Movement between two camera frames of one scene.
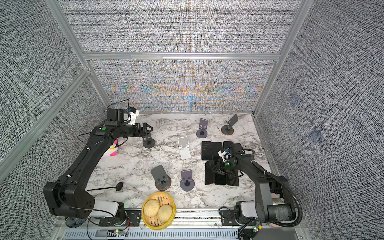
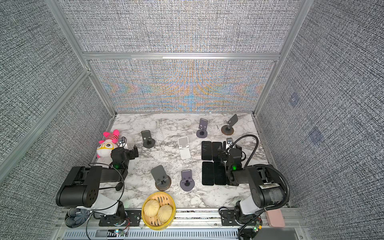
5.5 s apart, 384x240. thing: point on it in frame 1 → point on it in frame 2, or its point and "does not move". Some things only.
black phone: x=206 y=153 does not move
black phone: x=216 y=146 does not move
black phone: x=232 y=179 does not move
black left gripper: x=140 y=133 → x=131 y=153
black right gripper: x=219 y=166 → x=223 y=154
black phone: x=220 y=179 does not move
